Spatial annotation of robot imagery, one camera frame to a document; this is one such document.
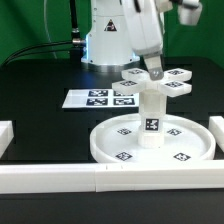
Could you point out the white cross-shaped table base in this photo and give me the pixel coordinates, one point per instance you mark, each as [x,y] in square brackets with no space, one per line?
[173,84]

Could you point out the white front fence bar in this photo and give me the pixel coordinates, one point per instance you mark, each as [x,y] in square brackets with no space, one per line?
[100,177]

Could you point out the white round table top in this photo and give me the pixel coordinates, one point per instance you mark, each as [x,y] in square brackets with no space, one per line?
[116,140]

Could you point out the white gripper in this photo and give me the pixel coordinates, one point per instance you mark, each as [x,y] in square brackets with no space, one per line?
[145,33]

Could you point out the white left fence block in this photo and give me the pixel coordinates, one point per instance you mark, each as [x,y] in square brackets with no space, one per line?
[6,135]

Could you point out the white fence block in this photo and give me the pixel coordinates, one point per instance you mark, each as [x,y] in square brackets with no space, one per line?
[6,135]
[216,128]

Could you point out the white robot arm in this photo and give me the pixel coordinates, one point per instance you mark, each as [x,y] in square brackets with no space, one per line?
[122,31]

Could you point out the white marker sheet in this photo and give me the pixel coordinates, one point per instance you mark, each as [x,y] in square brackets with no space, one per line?
[99,98]

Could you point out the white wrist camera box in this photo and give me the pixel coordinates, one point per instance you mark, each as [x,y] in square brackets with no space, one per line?
[189,12]

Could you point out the white right fence block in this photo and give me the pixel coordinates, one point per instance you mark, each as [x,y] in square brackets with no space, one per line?
[216,128]

